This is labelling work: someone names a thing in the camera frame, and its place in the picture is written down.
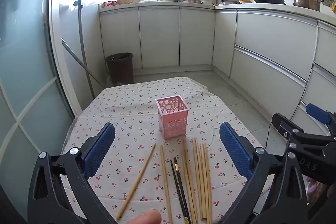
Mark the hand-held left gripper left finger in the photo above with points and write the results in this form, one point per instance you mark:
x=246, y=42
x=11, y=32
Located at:
x=101, y=146

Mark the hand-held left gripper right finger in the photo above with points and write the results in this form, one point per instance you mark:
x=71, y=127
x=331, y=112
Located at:
x=235, y=146

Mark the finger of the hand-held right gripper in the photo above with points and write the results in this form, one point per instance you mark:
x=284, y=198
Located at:
x=316, y=111
x=283, y=125

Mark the pink perforated utensil holder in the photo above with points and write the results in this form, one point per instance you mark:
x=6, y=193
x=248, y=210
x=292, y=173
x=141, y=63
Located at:
x=174, y=127

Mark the black chopstick with gold band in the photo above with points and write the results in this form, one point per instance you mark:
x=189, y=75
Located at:
x=181, y=184
x=178, y=190

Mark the person's left hand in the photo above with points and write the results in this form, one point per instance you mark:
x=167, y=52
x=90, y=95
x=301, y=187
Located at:
x=147, y=217

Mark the cherry print tablecloth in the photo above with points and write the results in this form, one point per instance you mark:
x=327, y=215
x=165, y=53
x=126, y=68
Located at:
x=126, y=113

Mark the brown plastic trash bin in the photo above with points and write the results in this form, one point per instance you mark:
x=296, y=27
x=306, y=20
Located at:
x=120, y=69

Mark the grey slanted pole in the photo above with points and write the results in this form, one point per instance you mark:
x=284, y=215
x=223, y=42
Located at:
x=78, y=60

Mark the grey mop pole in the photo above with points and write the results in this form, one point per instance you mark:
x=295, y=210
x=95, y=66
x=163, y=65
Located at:
x=83, y=50

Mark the yellow hanging object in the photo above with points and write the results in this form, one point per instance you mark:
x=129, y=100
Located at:
x=333, y=1

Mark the frosted glass sliding door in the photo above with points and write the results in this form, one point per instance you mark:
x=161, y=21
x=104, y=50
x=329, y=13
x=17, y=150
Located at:
x=26, y=56

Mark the white kitchen countertop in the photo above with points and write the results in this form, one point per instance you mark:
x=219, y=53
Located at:
x=262, y=6

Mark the yellow pot lid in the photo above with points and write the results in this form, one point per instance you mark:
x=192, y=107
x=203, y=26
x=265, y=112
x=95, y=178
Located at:
x=244, y=0

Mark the steel bowl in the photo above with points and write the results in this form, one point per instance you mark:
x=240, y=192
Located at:
x=228, y=2

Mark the red plastic basket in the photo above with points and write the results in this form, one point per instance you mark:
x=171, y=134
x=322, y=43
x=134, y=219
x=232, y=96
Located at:
x=109, y=3

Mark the wicker basket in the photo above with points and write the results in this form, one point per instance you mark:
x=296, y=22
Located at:
x=128, y=0

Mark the steel basin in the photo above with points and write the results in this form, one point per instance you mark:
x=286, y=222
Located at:
x=190, y=1

